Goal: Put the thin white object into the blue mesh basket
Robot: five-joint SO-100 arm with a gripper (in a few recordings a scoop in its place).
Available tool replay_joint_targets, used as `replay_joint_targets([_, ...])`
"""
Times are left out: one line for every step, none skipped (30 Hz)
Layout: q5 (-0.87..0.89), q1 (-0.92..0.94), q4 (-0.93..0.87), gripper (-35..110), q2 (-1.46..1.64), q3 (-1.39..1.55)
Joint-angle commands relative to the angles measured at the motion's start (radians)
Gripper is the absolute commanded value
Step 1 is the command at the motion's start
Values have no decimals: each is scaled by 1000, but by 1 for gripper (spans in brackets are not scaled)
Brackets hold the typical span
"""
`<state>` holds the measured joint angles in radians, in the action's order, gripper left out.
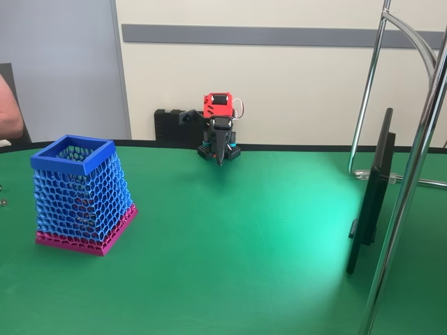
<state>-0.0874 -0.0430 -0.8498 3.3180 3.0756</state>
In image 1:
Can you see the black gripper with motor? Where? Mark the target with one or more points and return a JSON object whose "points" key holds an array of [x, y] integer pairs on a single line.
{"points": [[220, 135]]}

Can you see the person's bare forearm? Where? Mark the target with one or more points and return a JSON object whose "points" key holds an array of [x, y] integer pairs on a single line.
{"points": [[8, 115]]}

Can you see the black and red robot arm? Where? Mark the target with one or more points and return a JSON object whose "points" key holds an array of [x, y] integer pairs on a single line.
{"points": [[216, 108]]}

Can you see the blue and magenta mesh basket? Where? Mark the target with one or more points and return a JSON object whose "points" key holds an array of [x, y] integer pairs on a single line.
{"points": [[59, 162]]}

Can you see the black plastic case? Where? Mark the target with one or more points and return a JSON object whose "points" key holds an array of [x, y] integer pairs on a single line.
{"points": [[167, 125]]}

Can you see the green mat with black rim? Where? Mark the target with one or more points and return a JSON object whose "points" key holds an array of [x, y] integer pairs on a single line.
{"points": [[227, 244]]}

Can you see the black LED light panel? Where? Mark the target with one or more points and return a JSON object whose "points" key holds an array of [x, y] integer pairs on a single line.
{"points": [[373, 195]]}

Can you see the chrome tube stand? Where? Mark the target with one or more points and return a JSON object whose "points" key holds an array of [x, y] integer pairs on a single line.
{"points": [[401, 227]]}

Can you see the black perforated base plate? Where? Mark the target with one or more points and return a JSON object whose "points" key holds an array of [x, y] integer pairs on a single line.
{"points": [[204, 153]]}

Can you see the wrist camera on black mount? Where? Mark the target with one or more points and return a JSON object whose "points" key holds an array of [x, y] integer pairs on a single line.
{"points": [[186, 118]]}

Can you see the grey wall rail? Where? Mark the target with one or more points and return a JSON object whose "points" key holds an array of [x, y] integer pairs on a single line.
{"points": [[244, 35]]}

